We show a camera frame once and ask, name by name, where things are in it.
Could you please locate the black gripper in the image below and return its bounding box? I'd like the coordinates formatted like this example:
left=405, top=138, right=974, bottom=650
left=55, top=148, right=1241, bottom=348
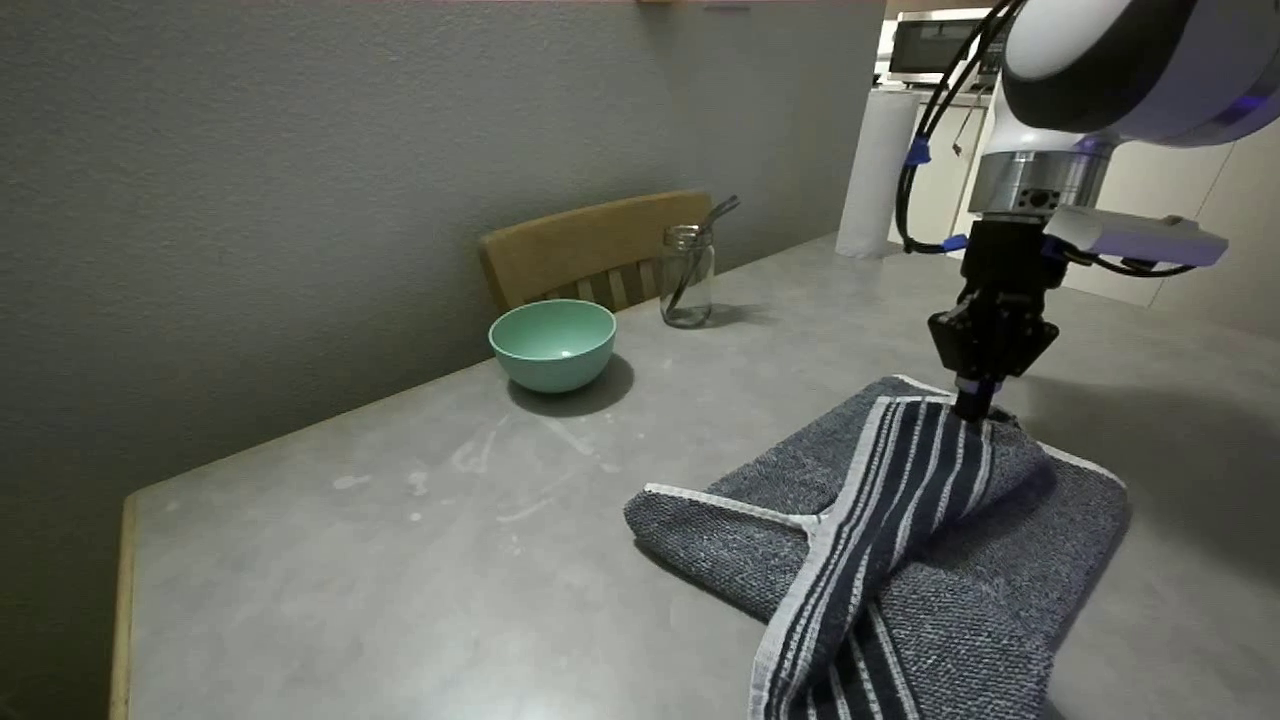
left=925, top=212, right=1073, bottom=422

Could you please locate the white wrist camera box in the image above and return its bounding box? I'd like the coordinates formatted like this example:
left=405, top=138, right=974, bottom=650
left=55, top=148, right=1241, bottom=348
left=1041, top=202, right=1232, bottom=273

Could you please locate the green bowl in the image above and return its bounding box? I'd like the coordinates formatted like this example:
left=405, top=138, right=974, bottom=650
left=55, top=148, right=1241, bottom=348
left=482, top=296, right=624, bottom=398

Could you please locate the metal utensil in jar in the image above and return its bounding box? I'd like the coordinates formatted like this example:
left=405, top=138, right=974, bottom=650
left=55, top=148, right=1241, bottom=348
left=673, top=193, right=744, bottom=319

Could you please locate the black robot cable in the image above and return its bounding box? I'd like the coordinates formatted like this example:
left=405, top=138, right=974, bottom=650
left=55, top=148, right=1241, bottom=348
left=892, top=0, right=1203, bottom=279

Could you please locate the white paper towel roll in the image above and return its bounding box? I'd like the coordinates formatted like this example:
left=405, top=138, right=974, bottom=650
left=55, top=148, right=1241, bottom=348
left=832, top=83, right=919, bottom=262

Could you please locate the microwave oven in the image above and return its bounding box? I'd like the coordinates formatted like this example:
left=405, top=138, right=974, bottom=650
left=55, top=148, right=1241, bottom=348
left=871, top=6, right=1007, bottom=94

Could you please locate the wooden chair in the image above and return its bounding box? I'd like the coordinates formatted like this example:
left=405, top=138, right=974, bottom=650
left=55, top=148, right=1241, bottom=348
left=476, top=182, right=714, bottom=315

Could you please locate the grey striped towel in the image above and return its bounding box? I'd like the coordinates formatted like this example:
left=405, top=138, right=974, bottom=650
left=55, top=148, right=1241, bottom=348
left=619, top=373, right=1135, bottom=720

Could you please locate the white base cabinet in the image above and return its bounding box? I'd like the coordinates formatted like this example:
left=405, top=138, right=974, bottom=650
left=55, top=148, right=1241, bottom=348
left=887, top=101, right=993, bottom=259

